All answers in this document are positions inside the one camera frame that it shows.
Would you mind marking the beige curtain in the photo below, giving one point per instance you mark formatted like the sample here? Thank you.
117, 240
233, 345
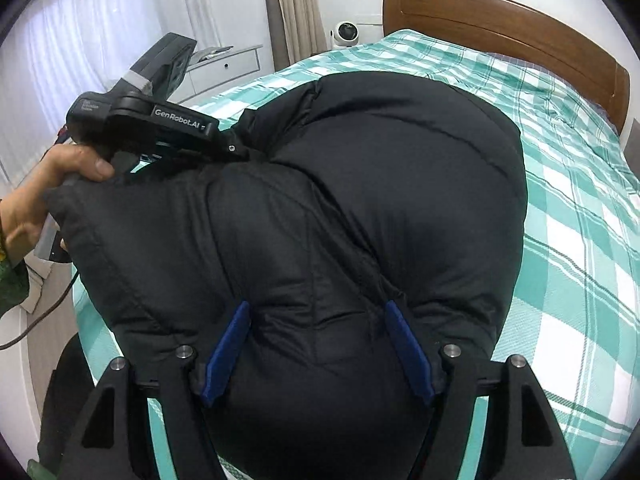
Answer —
295, 5

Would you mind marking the person's left forearm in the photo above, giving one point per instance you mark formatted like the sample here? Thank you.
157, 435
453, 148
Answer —
10, 285

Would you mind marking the black puffer jacket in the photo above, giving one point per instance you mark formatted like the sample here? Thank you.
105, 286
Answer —
350, 185

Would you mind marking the white drawer cabinet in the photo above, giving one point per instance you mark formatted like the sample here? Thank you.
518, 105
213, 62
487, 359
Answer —
235, 67

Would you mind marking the small white round fan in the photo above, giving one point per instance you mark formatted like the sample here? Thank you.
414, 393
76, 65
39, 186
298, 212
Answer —
344, 34

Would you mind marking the green plaid bed sheet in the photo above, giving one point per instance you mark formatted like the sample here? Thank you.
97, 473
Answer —
575, 210

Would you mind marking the white sheer curtain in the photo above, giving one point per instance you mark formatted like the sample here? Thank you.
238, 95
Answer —
75, 35

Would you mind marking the person's left hand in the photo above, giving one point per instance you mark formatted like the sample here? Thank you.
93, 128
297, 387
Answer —
40, 185

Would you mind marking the brown wooden headboard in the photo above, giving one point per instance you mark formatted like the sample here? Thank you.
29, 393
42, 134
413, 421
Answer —
500, 25

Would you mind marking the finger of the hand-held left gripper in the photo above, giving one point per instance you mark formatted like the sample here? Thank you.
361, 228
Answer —
227, 149

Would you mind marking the magazine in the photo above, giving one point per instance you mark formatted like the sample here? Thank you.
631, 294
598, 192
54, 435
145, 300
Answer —
215, 53

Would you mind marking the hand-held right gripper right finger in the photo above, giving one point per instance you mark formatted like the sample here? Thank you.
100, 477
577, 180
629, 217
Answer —
407, 350

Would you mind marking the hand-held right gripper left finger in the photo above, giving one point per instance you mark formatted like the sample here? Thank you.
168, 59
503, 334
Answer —
227, 355

